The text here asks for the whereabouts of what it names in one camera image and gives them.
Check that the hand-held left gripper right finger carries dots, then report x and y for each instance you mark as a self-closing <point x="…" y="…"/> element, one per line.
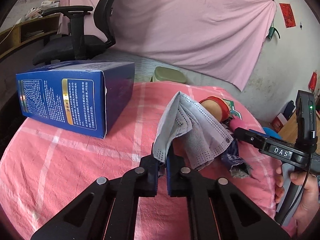
<point x="172" y="172"/>

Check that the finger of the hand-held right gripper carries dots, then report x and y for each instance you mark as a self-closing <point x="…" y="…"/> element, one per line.
<point x="250" y="136"/>

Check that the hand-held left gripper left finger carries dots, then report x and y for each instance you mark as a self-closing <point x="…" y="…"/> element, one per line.
<point x="156" y="166"/>

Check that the pink plastic wrapper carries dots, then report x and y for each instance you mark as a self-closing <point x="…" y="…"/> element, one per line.
<point x="237" y="125"/>

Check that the blue plastic basin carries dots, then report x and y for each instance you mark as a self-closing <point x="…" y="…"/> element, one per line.
<point x="271" y="132"/>

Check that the purple foil wrapper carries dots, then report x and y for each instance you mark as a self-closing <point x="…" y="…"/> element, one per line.
<point x="232" y="158"/>

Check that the blue face mask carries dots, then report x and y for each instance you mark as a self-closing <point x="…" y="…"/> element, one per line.
<point x="190" y="120"/>

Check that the person's right hand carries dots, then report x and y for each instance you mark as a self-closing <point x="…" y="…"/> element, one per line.
<point x="311" y="200"/>

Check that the wooden cabinet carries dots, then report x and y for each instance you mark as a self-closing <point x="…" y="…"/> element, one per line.
<point x="290" y="130"/>

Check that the red cardboard box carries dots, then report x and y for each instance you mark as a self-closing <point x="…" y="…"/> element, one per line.
<point x="280" y="122"/>

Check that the green white printed packet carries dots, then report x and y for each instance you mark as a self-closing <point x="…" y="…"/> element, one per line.
<point x="235" y="108"/>

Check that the dark blue bag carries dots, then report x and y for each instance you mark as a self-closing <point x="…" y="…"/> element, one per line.
<point x="290" y="110"/>

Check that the red hanging ornament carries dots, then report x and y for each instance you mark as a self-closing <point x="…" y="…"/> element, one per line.
<point x="313" y="80"/>

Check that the pink checked blanket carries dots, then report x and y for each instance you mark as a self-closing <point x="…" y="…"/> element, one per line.
<point x="75" y="170"/>

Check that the green plastic stool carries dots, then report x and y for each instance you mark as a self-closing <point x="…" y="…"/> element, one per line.
<point x="167" y="75"/>

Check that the blue printed carton box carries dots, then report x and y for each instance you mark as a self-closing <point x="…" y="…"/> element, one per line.
<point x="75" y="100"/>

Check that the green hanging bag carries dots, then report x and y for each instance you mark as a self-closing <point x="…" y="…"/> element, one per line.
<point x="271" y="32"/>

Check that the black office chair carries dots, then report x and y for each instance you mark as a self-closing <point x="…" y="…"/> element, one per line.
<point x="75" y="45"/>

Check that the stack of books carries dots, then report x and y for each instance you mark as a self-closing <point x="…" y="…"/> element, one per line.
<point x="42" y="7"/>

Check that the wooden shelf desk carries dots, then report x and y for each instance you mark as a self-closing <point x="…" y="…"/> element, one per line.
<point x="15" y="30"/>

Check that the red wall paper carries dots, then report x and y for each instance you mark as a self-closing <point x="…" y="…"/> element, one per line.
<point x="287" y="15"/>

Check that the pink wall sheet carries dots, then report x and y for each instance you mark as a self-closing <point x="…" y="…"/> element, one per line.
<point x="175" y="25"/>

